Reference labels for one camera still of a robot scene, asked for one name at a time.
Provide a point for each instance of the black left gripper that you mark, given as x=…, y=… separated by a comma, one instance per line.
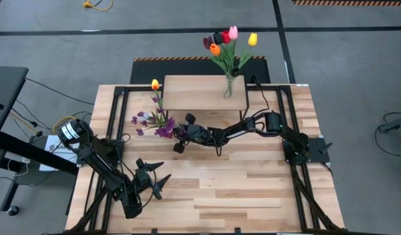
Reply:
x=143, y=179

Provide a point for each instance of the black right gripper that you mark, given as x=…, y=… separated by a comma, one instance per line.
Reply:
x=198, y=134

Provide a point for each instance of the yellow orange tulip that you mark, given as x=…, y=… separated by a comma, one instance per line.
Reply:
x=155, y=84

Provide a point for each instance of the clear glass vase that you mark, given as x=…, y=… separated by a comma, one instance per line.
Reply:
x=229, y=88

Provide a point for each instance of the bouquet of tulips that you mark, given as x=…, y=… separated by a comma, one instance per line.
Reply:
x=208, y=42

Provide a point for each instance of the black tulip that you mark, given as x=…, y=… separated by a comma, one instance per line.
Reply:
x=217, y=38

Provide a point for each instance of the red tulip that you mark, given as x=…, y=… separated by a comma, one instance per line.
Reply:
x=225, y=36

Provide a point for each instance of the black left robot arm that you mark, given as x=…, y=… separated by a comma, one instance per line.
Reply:
x=102, y=163

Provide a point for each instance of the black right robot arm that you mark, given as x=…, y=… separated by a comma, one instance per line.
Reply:
x=239, y=130

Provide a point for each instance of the wooden shelf black legs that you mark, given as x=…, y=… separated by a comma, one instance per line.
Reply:
x=193, y=94

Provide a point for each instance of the black mat striped edge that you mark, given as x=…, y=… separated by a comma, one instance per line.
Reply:
x=148, y=70

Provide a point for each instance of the white paper sheet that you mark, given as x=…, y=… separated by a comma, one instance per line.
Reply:
x=48, y=163

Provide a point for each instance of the black desk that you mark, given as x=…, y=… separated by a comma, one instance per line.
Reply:
x=6, y=91

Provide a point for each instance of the dark floor equipment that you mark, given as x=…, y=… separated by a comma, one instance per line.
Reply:
x=395, y=124

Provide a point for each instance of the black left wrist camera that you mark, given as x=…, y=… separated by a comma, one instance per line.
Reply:
x=158, y=194

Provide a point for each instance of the black table frame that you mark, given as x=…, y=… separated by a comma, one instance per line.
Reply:
x=135, y=88

